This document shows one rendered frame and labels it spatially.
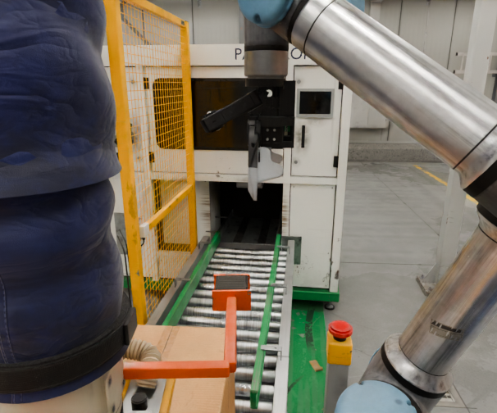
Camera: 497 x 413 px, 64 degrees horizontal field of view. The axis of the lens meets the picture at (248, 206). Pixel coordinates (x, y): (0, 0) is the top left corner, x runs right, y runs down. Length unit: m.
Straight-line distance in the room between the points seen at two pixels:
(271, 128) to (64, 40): 0.36
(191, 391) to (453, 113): 0.92
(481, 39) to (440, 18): 6.48
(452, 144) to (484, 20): 3.07
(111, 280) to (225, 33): 8.96
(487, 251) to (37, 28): 0.59
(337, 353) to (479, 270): 0.69
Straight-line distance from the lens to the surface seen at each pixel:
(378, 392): 0.68
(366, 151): 9.47
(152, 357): 0.85
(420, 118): 0.46
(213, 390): 1.14
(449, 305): 0.65
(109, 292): 0.58
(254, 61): 0.69
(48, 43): 0.47
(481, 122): 0.45
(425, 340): 0.69
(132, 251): 2.00
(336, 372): 1.29
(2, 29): 0.47
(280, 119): 0.68
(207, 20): 9.50
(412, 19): 9.78
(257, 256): 2.81
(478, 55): 3.49
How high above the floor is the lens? 1.71
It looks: 17 degrees down
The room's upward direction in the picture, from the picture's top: straight up
